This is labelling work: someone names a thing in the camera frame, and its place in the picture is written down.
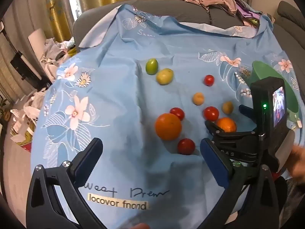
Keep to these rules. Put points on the small orange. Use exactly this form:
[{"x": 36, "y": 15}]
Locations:
[{"x": 227, "y": 124}]

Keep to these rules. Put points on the white clothes heap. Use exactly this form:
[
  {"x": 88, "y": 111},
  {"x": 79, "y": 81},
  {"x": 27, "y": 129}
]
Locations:
[{"x": 56, "y": 50}]

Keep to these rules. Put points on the large orange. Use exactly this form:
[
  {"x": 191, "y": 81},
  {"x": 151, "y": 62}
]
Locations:
[{"x": 168, "y": 126}]

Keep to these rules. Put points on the small yellow fruit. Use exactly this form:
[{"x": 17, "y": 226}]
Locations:
[{"x": 227, "y": 107}]

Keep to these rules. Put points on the white board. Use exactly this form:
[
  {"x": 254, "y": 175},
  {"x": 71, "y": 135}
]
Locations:
[{"x": 37, "y": 47}]

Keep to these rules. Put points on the yellow-green round fruit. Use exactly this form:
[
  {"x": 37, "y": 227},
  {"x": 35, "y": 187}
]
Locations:
[{"x": 164, "y": 76}]

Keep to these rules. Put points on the green jujube fruit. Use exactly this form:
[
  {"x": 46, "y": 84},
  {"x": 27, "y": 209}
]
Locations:
[{"x": 151, "y": 66}]

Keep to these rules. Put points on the white plastic bags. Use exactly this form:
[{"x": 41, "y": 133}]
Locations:
[{"x": 28, "y": 109}]

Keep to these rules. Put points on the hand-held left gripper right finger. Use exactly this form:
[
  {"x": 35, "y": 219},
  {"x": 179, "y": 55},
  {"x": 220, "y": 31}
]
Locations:
[{"x": 211, "y": 156}]

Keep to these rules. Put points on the green plastic bowl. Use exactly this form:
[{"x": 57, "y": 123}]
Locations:
[{"x": 264, "y": 70}]

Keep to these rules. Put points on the yellow patterned curtain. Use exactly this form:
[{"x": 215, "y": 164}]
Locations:
[{"x": 57, "y": 7}]

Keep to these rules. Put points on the grey sofa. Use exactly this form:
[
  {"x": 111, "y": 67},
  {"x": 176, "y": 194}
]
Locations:
[{"x": 190, "y": 10}]

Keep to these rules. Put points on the small pale orange fruit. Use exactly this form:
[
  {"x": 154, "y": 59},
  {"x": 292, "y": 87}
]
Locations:
[{"x": 198, "y": 98}]

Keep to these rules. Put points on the red cherry tomato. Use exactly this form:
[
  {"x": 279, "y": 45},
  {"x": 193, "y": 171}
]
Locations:
[
  {"x": 177, "y": 113},
  {"x": 186, "y": 146},
  {"x": 211, "y": 113},
  {"x": 209, "y": 80}
]

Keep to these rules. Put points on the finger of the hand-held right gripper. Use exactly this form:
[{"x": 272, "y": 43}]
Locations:
[
  {"x": 246, "y": 111},
  {"x": 215, "y": 128}
]

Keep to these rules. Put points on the blue floral cloth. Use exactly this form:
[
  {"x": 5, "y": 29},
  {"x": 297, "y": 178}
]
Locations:
[{"x": 119, "y": 95}]

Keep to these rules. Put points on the person's right hand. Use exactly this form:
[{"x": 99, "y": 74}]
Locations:
[{"x": 299, "y": 162}]

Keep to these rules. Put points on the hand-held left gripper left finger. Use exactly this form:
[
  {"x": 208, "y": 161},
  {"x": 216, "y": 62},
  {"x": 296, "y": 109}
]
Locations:
[{"x": 91, "y": 153}]

